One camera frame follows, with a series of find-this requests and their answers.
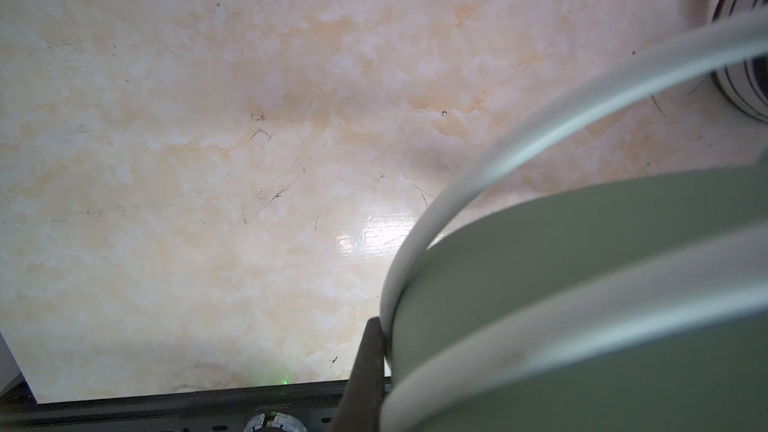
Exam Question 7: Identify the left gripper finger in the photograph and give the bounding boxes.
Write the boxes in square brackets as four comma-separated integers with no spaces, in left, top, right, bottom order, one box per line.
[328,317,386,432]

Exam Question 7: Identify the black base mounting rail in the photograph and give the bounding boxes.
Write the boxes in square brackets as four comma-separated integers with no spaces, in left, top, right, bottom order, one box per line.
[1,380,347,431]

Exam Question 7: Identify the mint green headphones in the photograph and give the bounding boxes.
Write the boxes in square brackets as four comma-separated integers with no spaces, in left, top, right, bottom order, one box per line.
[379,7,767,431]

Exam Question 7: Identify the white black headphones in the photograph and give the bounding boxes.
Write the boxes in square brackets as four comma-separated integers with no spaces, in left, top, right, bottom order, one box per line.
[713,0,767,123]

